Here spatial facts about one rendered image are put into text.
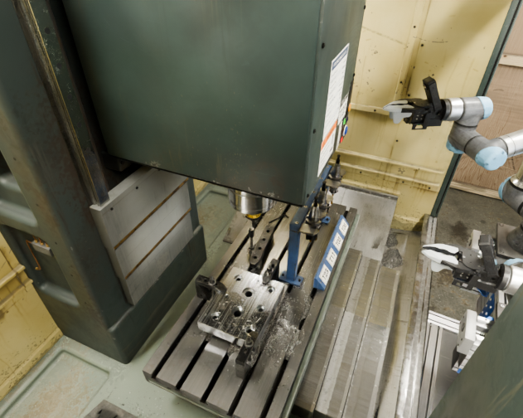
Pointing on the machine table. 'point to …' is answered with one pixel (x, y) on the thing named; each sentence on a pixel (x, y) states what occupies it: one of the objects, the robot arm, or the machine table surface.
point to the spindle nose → (249, 202)
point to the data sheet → (335, 89)
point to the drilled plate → (219, 327)
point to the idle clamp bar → (261, 247)
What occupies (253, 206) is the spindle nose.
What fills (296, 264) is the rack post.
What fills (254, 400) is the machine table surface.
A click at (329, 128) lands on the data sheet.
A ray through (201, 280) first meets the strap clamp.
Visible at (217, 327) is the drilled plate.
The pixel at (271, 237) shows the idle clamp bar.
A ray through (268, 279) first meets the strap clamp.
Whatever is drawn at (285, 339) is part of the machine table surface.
